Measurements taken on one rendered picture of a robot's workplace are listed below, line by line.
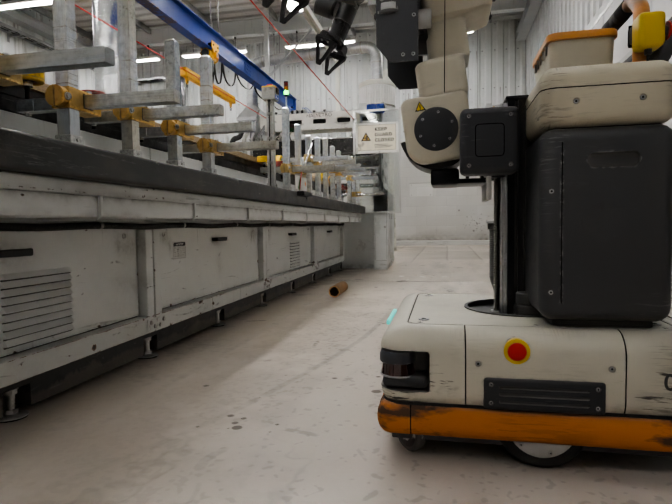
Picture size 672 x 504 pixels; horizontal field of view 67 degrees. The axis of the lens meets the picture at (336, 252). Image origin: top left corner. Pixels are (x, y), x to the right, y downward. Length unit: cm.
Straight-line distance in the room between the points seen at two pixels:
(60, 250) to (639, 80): 154
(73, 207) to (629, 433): 132
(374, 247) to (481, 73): 745
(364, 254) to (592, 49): 471
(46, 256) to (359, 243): 449
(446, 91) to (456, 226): 1069
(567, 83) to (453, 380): 64
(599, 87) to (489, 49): 1143
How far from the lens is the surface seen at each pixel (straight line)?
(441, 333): 111
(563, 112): 115
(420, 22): 135
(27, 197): 131
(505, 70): 1251
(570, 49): 135
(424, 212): 1196
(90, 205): 147
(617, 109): 117
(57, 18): 148
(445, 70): 132
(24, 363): 161
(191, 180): 183
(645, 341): 117
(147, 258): 204
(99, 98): 142
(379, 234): 567
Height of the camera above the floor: 50
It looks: 3 degrees down
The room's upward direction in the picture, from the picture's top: 1 degrees counter-clockwise
